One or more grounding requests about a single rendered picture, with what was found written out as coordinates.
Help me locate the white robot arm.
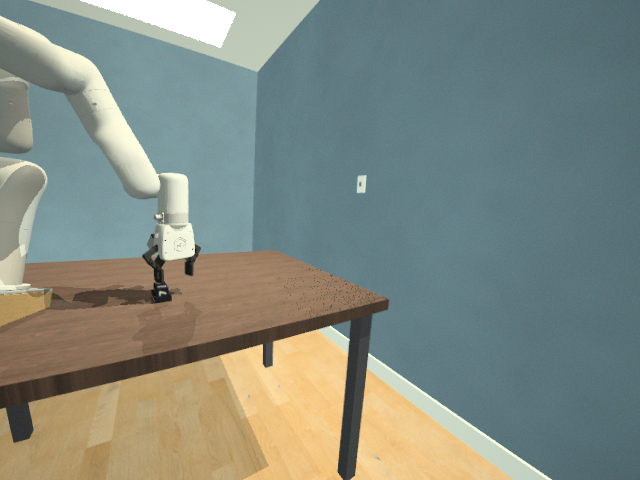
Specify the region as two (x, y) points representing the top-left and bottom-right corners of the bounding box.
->
(0, 16), (188, 291)

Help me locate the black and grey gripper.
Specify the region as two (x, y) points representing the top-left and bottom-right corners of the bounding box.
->
(142, 222), (201, 284)

